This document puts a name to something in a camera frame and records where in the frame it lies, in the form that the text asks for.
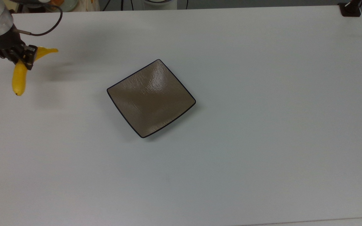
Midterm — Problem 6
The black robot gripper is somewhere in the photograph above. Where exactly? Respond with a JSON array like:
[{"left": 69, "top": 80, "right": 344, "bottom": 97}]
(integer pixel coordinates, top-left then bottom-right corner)
[{"left": 0, "top": 26, "right": 38, "bottom": 71}]

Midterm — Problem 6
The bowl with orange food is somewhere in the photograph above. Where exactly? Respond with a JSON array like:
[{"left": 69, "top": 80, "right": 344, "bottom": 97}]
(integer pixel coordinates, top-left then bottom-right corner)
[{"left": 50, "top": 0, "right": 79, "bottom": 12}]

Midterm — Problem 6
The black table clamp mount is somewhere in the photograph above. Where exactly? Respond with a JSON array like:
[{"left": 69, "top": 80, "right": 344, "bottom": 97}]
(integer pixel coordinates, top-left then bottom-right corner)
[{"left": 338, "top": 0, "right": 362, "bottom": 17}]

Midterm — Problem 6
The square brown ceramic plate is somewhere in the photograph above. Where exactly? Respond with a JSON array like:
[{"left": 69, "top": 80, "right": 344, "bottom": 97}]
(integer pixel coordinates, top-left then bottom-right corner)
[{"left": 106, "top": 59, "right": 197, "bottom": 139}]

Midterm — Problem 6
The cream cloth bag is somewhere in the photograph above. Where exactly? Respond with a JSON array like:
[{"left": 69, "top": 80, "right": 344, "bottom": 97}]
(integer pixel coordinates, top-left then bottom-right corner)
[{"left": 74, "top": 0, "right": 101, "bottom": 13}]

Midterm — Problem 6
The yellow banana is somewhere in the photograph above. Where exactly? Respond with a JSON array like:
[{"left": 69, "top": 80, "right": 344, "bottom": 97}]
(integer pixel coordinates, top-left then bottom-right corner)
[{"left": 12, "top": 47, "right": 59, "bottom": 96}]

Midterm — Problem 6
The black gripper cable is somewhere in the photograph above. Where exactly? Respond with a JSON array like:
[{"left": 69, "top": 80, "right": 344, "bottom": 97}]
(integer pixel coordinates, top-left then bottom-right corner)
[{"left": 11, "top": 0, "right": 64, "bottom": 37}]

